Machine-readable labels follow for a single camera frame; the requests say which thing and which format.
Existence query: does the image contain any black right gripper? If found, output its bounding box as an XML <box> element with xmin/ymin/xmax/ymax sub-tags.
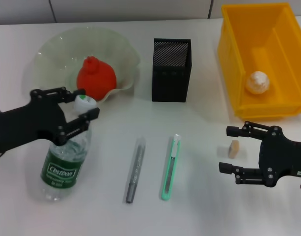
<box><xmin>219</xmin><ymin>121</ymin><xmax>301</xmax><ymax>188</ymax></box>

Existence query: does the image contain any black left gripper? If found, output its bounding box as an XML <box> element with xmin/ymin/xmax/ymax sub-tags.
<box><xmin>0</xmin><ymin>86</ymin><xmax>101</xmax><ymax>154</ymax></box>

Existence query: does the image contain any clear water bottle green label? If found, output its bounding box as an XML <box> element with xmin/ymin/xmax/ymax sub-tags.
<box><xmin>40</xmin><ymin>95</ymin><xmax>97</xmax><ymax>202</ymax></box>

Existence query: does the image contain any white paper ball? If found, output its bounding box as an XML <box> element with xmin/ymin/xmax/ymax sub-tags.
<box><xmin>246</xmin><ymin>71</ymin><xmax>271</xmax><ymax>94</ymax></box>

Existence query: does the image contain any green utility knife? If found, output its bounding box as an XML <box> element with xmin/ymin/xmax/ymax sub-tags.
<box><xmin>161</xmin><ymin>134</ymin><xmax>182</xmax><ymax>201</ymax></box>

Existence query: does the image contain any grey pen with clear cap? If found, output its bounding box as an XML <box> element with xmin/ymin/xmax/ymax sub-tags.
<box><xmin>125</xmin><ymin>136</ymin><xmax>146</xmax><ymax>204</ymax></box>

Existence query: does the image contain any beige eraser with barcode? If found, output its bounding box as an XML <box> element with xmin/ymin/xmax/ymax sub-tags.
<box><xmin>228</xmin><ymin>140</ymin><xmax>240</xmax><ymax>159</ymax></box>

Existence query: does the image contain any red-orange fruit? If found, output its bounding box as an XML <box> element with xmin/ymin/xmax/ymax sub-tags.
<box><xmin>76</xmin><ymin>56</ymin><xmax>117</xmax><ymax>101</ymax></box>

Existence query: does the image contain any translucent wavy glass fruit plate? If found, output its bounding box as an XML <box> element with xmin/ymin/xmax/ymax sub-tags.
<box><xmin>34</xmin><ymin>26</ymin><xmax>140</xmax><ymax>105</ymax></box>

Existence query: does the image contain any black mesh pen holder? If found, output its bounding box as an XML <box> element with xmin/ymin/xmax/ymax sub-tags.
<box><xmin>152</xmin><ymin>38</ymin><xmax>192</xmax><ymax>103</ymax></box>

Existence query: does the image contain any yellow plastic storage bin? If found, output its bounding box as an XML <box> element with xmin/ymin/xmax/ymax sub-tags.
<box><xmin>218</xmin><ymin>2</ymin><xmax>301</xmax><ymax>121</ymax></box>

